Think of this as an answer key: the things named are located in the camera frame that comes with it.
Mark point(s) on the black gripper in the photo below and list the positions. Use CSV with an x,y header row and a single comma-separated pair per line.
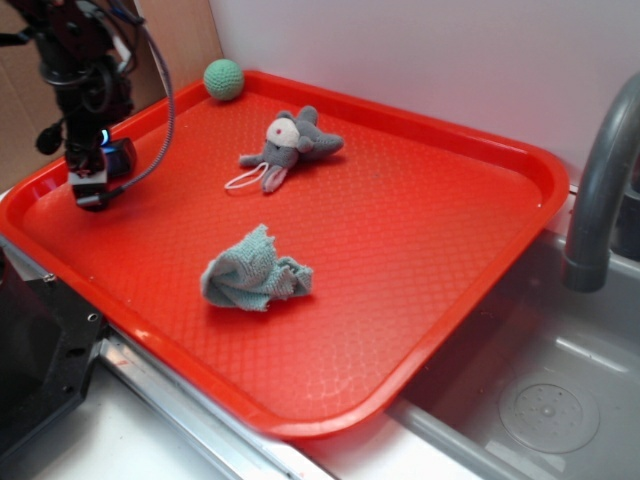
x,y
83,130

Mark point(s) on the small black box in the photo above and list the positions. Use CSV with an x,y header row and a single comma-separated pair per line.
x,y
120,157

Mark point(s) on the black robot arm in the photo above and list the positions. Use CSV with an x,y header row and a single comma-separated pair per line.
x,y
92,90

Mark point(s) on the green crocheted ball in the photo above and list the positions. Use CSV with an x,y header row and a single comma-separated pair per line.
x,y
224,79

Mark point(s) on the brown cardboard panel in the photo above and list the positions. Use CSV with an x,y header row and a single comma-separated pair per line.
x,y
186,36

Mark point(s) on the grey plush toy animal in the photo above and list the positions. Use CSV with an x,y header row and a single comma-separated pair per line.
x,y
289,140

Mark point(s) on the crumpled light blue cloth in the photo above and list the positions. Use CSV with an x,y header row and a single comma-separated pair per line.
x,y
251,274

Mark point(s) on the red plastic tray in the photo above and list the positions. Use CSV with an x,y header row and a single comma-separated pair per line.
x,y
406,228

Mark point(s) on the grey plastic sink basin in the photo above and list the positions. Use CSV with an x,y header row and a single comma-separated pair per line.
x,y
538,382

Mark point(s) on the grey sink faucet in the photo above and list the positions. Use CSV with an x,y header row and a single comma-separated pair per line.
x,y
605,216

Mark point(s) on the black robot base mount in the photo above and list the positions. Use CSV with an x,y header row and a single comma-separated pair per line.
x,y
49,340

